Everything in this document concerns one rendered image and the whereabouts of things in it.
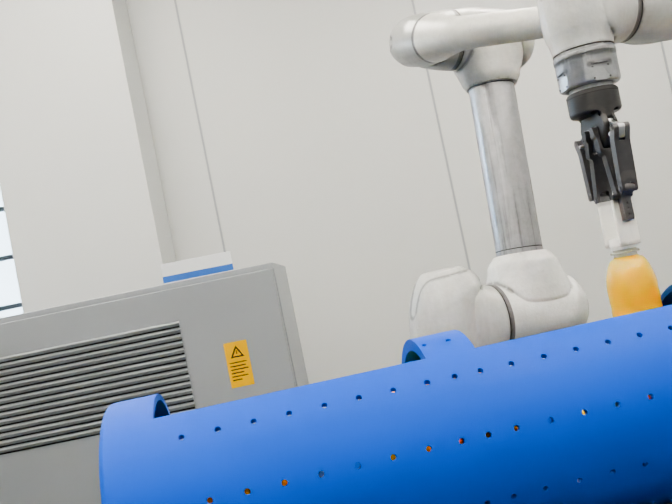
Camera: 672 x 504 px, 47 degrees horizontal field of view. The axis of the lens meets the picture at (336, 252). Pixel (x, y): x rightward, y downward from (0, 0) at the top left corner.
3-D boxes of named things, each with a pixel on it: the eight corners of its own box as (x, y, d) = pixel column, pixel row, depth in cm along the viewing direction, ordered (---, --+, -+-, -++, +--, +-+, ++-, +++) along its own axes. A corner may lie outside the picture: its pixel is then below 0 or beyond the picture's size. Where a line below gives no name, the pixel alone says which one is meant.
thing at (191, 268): (167, 287, 275) (163, 266, 276) (234, 273, 279) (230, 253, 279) (164, 286, 263) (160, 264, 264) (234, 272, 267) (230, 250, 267)
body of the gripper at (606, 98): (556, 101, 119) (567, 159, 118) (579, 85, 110) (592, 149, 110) (601, 93, 120) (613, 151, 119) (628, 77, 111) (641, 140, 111)
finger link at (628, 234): (628, 196, 113) (631, 195, 112) (639, 243, 112) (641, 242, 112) (609, 200, 112) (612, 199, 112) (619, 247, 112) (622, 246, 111)
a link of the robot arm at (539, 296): (479, 359, 170) (564, 345, 176) (518, 358, 154) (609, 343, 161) (425, 26, 178) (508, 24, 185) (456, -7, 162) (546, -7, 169)
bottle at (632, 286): (682, 366, 114) (656, 242, 114) (667, 376, 108) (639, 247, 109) (635, 369, 118) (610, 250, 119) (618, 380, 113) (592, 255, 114)
